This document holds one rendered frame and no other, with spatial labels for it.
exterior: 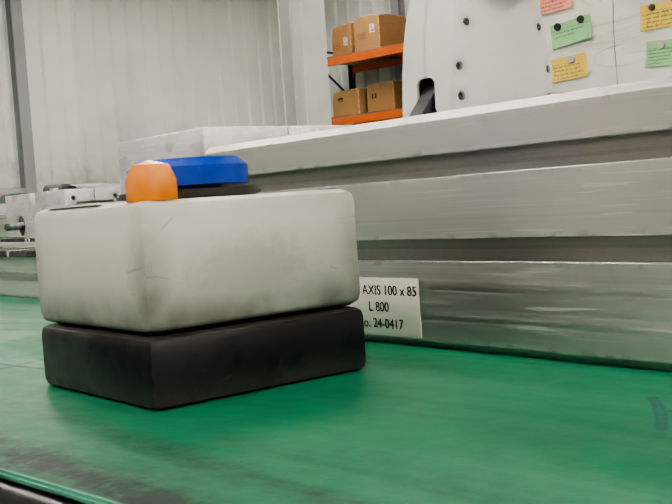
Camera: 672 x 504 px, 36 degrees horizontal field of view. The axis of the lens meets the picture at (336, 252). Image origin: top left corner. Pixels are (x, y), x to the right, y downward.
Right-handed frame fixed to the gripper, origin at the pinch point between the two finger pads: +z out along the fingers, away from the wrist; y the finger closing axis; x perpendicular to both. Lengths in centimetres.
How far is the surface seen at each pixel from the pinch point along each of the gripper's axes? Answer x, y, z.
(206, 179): 18.3, 32.5, -3.6
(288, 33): -668, -481, -147
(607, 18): -174, -252, -58
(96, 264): 17.4, 36.1, -1.3
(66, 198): -88, -10, -5
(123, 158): -3.9, 24.0, -5.7
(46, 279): 13.5, 36.0, -0.7
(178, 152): 2.0, 24.0, -5.5
